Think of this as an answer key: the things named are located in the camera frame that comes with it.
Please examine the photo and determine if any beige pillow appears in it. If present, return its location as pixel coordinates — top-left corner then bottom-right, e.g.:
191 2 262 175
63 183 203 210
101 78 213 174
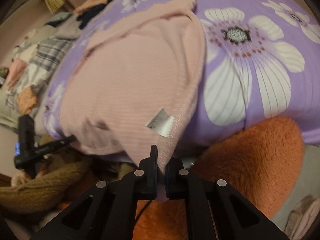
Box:
30 14 82 42

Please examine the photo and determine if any purple floral bed sheet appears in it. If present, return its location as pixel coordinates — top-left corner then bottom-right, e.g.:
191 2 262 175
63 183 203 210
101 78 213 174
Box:
43 0 319 146

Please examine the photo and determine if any navy blue garment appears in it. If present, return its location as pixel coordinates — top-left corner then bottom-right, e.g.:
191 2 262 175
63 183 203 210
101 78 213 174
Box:
76 0 113 30

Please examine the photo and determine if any pink ribbed knit sweater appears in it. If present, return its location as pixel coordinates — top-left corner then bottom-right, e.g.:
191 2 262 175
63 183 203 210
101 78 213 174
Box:
58 0 207 203

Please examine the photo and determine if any brown fuzzy sleeve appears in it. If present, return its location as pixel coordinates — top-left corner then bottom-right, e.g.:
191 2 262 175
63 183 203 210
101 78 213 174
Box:
0 154 121 214

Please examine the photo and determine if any peach folded garment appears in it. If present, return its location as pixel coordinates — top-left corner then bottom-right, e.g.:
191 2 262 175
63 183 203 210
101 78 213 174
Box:
72 0 109 15

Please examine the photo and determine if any grey plaid pillow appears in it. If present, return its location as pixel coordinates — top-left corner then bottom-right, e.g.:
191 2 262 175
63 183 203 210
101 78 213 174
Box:
14 37 73 83

